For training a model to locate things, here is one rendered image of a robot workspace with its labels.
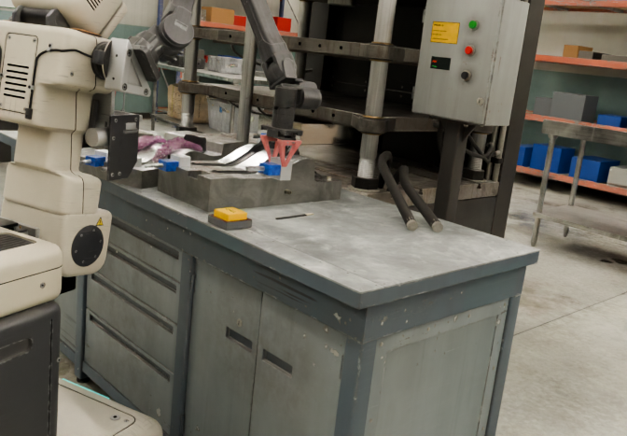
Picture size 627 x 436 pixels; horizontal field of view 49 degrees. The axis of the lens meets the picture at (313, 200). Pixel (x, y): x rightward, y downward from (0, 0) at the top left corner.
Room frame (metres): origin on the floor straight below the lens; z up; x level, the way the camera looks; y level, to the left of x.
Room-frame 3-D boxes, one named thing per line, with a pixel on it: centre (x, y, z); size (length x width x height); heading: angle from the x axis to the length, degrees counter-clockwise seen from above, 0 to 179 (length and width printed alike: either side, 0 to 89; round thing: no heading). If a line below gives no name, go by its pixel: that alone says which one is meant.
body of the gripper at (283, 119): (1.80, 0.10, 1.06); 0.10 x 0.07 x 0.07; 43
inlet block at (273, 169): (1.77, 0.13, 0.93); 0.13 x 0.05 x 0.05; 133
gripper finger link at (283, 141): (1.79, 0.09, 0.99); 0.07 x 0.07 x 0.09; 43
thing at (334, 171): (3.08, -0.03, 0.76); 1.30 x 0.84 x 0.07; 44
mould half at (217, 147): (2.24, 0.50, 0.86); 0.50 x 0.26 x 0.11; 151
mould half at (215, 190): (2.04, 0.19, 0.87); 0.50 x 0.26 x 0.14; 134
